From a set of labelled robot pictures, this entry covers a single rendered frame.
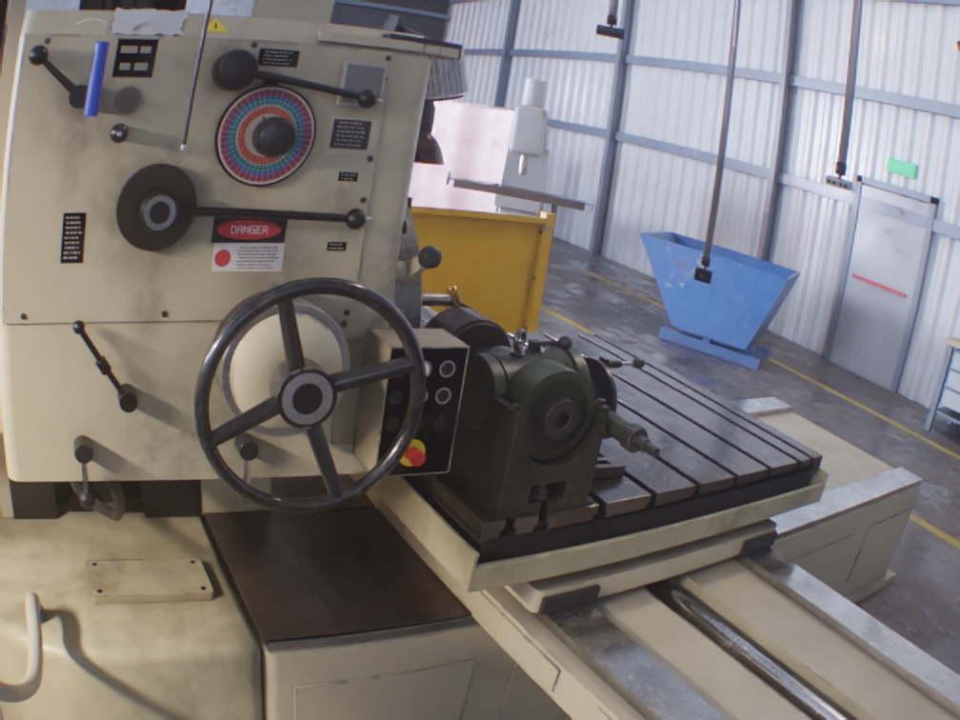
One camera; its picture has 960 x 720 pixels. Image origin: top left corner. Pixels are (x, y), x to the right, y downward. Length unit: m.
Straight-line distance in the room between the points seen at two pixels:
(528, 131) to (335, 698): 6.19
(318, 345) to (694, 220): 9.70
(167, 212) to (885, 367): 8.08
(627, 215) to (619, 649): 10.36
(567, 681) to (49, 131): 1.48
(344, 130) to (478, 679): 1.45
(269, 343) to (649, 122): 10.59
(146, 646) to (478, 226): 3.19
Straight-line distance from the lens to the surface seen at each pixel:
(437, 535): 1.73
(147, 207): 1.23
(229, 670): 1.84
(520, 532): 1.68
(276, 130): 1.24
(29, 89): 1.29
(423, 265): 1.44
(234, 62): 1.25
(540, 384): 1.58
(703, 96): 10.92
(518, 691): 2.32
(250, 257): 1.36
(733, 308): 7.48
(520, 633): 1.83
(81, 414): 1.41
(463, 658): 2.09
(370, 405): 1.46
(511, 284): 4.55
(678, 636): 1.92
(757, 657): 1.94
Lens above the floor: 1.75
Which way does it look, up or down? 17 degrees down
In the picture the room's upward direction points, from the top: 9 degrees clockwise
